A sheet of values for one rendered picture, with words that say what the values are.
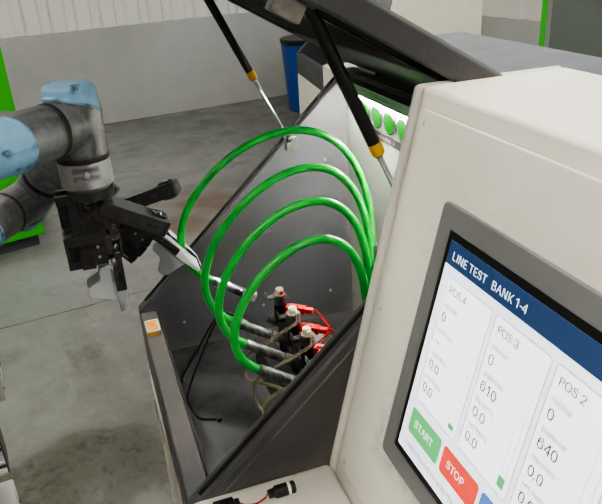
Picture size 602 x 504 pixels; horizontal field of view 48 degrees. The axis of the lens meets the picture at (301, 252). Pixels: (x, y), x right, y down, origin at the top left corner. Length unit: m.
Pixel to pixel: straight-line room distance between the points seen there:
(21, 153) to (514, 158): 0.59
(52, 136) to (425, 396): 0.57
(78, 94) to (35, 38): 6.64
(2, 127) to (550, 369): 0.68
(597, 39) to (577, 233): 3.30
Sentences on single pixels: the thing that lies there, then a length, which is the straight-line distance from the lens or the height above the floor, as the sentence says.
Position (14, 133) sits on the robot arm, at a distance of 0.91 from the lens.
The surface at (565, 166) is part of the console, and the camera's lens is 0.64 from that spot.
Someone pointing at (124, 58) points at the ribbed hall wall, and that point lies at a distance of 7.78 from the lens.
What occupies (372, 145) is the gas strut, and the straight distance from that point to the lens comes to 0.90.
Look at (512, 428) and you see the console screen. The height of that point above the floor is 1.29.
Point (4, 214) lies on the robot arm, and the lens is 1.20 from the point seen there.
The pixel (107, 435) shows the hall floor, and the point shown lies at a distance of 2.83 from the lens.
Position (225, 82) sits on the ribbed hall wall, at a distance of 8.15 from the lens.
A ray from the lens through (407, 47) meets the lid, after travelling 0.85.
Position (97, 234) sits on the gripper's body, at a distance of 1.03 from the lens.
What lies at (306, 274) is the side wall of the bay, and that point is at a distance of 1.68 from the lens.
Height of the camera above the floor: 1.72
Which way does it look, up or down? 25 degrees down
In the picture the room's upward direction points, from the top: 4 degrees counter-clockwise
